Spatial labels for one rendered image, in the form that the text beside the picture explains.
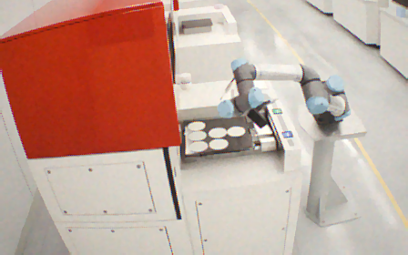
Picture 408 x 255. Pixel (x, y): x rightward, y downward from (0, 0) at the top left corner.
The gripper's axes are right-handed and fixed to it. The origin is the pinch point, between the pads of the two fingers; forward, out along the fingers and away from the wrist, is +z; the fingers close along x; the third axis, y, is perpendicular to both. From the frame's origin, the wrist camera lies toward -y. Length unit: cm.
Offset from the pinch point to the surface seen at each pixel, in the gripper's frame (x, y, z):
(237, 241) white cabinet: 60, -52, 4
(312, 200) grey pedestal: 44, -56, 86
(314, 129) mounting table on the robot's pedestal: 3, -16, 52
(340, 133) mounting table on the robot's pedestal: -10, -28, 56
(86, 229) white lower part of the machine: 83, -12, -72
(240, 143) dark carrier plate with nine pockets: 27.2, -3.9, 8.0
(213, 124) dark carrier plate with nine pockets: 41.6, 16.8, 16.4
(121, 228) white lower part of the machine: 69, -19, -60
